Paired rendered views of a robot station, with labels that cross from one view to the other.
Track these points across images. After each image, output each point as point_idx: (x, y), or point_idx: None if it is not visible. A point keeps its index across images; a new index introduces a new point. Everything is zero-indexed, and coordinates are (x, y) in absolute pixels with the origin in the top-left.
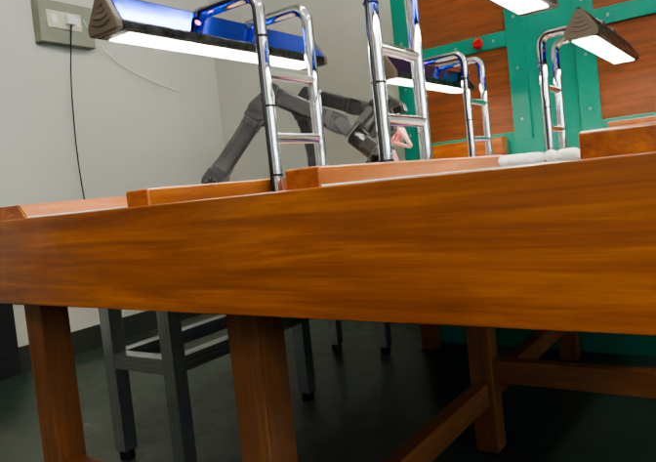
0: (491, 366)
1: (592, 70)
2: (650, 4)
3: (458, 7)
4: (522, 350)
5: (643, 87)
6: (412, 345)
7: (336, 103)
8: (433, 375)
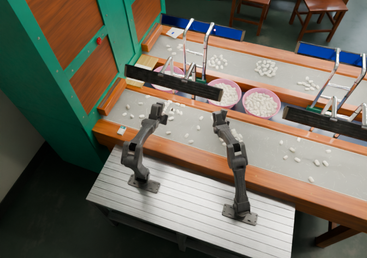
0: None
1: (134, 26)
2: None
3: (78, 22)
4: None
5: (143, 23)
6: None
7: (148, 134)
8: None
